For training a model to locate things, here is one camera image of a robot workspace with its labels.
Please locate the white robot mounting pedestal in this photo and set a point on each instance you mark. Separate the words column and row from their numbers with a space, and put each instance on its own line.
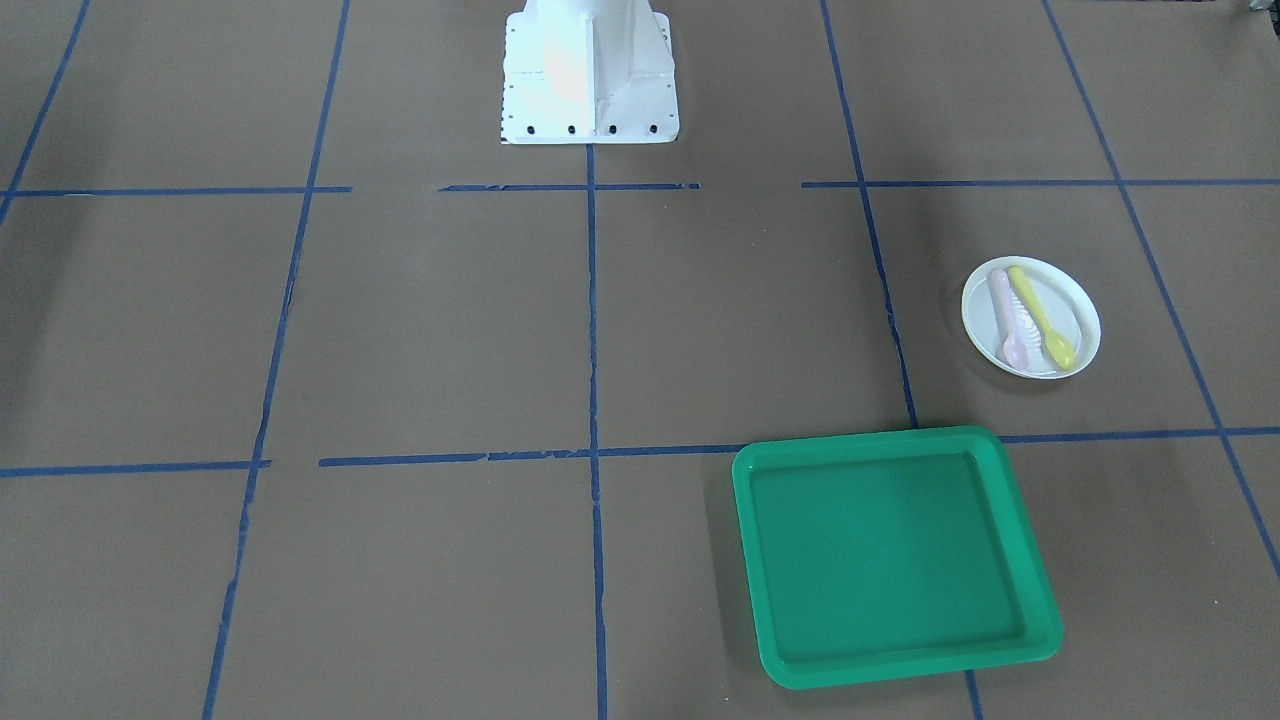
column 588, row 72

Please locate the yellow plastic spoon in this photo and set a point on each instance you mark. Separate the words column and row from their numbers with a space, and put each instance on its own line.
column 1060, row 350

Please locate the white round plate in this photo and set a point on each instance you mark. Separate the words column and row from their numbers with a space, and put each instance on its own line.
column 1071, row 311

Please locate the green plastic tray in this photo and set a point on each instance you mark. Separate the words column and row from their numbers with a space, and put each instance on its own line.
column 889, row 555

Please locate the pink plastic spoon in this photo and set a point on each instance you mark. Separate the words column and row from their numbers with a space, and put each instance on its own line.
column 1013, row 347

